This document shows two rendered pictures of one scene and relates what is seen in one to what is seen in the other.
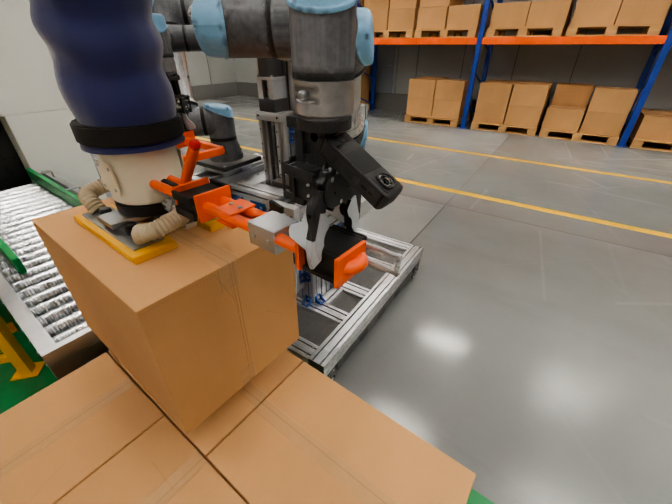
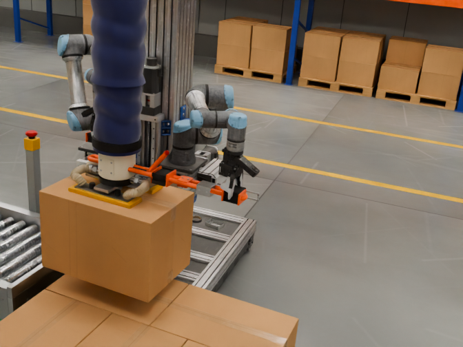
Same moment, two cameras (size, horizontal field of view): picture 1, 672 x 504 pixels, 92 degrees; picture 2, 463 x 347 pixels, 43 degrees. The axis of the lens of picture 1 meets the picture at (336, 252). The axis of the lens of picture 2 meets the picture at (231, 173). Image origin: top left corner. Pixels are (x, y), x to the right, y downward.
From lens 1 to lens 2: 2.03 m
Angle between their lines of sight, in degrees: 17
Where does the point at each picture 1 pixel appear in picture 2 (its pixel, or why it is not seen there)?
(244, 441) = (169, 318)
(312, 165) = (230, 164)
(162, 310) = (156, 225)
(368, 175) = (250, 167)
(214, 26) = (199, 122)
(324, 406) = (210, 301)
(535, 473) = not seen: outside the picture
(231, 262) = (175, 206)
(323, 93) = (238, 145)
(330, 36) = (240, 133)
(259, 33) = (213, 124)
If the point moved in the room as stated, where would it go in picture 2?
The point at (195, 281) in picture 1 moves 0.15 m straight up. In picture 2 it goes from (165, 213) to (166, 182)
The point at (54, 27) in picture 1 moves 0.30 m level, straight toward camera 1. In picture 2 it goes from (114, 107) to (161, 124)
